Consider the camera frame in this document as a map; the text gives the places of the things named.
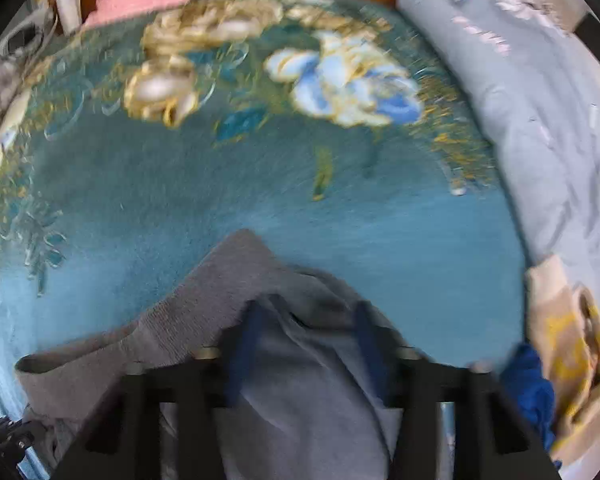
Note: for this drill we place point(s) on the blue cloth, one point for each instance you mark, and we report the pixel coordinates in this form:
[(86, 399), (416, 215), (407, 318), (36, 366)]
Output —
[(525, 385)]

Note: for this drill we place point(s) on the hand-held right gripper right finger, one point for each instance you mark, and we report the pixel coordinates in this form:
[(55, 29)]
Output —
[(372, 345)]

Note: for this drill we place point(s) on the teal floral blanket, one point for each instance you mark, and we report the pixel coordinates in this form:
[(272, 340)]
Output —
[(180, 200)]

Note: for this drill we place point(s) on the beige and yellow cloth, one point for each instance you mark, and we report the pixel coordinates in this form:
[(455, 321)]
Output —
[(560, 320)]

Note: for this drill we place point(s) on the grey sweater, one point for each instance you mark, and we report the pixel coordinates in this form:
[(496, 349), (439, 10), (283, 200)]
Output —
[(305, 360)]

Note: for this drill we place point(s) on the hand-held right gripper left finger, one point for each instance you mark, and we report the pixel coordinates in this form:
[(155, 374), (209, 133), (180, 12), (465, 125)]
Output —
[(247, 340)]

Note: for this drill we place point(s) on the light blue floral duvet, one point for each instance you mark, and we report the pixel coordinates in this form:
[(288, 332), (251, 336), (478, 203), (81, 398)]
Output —
[(530, 110)]

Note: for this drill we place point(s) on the white cloth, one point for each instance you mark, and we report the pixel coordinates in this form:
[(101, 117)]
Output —
[(67, 0)]

